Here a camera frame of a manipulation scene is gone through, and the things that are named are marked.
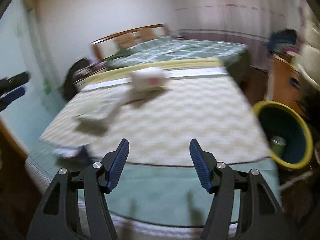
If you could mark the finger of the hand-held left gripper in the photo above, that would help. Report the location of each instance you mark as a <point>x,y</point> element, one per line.
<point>17,79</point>
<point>15,94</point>

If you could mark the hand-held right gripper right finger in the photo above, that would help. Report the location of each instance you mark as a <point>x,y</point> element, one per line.
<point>200,165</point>

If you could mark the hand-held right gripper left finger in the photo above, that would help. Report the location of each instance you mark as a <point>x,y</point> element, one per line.
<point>117,165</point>

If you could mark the clear plastic jar white lid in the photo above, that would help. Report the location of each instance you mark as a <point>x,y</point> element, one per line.
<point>278,146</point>

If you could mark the yellow rimmed trash bin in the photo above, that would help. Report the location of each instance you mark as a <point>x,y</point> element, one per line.
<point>282,122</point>

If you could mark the frosted glass wardrobe door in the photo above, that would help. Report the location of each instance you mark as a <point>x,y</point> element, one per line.
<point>25,42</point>

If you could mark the green checked tablecloth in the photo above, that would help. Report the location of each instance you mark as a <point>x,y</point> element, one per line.
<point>155,187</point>

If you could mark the bed with beige mat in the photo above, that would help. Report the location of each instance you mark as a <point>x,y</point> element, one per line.
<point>187,117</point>

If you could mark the white and blue packet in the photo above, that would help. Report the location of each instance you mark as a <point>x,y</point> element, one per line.
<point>67,152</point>

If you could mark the flat grey cardboard box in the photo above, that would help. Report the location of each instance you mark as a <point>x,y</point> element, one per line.
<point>97,111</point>

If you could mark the pile of colourful clothes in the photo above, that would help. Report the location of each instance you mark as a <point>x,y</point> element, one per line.
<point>97,66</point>

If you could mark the pink cardboard box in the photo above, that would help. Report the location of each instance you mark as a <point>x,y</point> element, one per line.
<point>147,80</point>

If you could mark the wooden bed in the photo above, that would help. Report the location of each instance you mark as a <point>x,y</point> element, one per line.
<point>105,45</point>

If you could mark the white stick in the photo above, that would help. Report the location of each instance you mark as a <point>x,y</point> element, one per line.
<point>295,180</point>

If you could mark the brown pillow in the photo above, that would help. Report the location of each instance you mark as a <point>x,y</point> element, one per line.
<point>150,33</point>
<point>126,41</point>

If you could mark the green checked quilt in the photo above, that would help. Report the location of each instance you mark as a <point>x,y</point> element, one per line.
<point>187,50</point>

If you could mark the wooden desk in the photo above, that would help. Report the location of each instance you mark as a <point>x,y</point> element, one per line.
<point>282,80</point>

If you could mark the pile of dark clothes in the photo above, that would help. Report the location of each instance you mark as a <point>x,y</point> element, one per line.
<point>282,40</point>

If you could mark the pink curtain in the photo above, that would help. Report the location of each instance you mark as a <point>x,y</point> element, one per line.
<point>237,17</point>

